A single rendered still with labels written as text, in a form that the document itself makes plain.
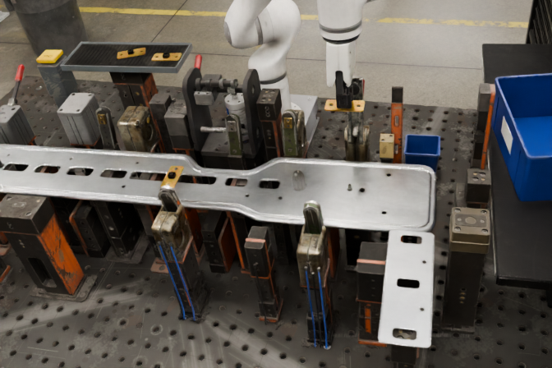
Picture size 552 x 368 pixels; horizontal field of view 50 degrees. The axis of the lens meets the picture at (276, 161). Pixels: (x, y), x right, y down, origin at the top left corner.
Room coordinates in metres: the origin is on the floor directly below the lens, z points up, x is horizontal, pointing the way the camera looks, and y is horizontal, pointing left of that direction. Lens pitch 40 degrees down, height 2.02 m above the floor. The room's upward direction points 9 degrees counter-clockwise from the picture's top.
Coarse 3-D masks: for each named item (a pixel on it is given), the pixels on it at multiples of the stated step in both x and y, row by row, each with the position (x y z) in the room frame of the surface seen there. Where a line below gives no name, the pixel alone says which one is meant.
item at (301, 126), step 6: (300, 114) 1.29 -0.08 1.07; (300, 120) 1.26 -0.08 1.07; (282, 126) 1.25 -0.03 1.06; (300, 126) 1.25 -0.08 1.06; (282, 132) 1.25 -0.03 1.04; (300, 132) 1.24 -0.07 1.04; (282, 138) 1.25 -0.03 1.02; (300, 138) 1.24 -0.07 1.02; (306, 138) 1.30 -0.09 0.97; (300, 144) 1.24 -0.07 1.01; (306, 144) 1.30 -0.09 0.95; (300, 150) 1.24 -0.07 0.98; (306, 150) 1.27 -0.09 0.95; (288, 156) 1.25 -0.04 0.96; (294, 156) 1.24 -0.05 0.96; (300, 156) 1.24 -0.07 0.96; (306, 156) 1.30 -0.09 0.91
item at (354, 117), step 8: (352, 80) 1.20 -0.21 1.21; (360, 80) 1.19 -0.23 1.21; (352, 88) 1.16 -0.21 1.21; (360, 88) 1.18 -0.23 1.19; (360, 96) 1.18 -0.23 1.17; (352, 112) 1.19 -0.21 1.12; (360, 112) 1.17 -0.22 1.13; (352, 120) 1.19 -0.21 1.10; (360, 120) 1.17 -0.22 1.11; (360, 128) 1.17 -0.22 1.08; (360, 136) 1.16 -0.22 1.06
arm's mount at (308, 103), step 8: (296, 96) 1.76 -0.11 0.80; (304, 96) 1.75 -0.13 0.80; (312, 96) 1.74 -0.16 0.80; (304, 104) 1.70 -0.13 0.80; (312, 104) 1.69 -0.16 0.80; (304, 112) 1.66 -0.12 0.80; (312, 112) 1.68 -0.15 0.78; (312, 120) 1.67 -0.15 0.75; (312, 128) 1.66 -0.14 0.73; (312, 136) 1.64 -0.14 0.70
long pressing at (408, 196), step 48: (0, 144) 1.46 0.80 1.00; (0, 192) 1.25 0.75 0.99; (48, 192) 1.21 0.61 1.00; (96, 192) 1.18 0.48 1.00; (144, 192) 1.15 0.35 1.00; (192, 192) 1.12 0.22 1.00; (240, 192) 1.09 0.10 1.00; (288, 192) 1.07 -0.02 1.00; (336, 192) 1.04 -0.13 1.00; (384, 192) 1.02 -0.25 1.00; (432, 192) 0.99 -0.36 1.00
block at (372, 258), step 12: (360, 252) 0.86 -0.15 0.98; (372, 252) 0.86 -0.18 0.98; (384, 252) 0.85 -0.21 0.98; (360, 264) 0.83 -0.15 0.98; (372, 264) 0.82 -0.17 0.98; (384, 264) 0.82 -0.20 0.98; (360, 276) 0.81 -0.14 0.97; (372, 276) 0.80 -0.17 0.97; (360, 288) 0.81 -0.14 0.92; (372, 288) 0.80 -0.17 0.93; (360, 300) 0.81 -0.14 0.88; (372, 300) 0.80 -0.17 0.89; (360, 312) 0.83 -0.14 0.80; (372, 312) 0.81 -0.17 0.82; (360, 324) 0.82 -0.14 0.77; (372, 324) 0.81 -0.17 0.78; (360, 336) 0.81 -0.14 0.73; (372, 336) 0.80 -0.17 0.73
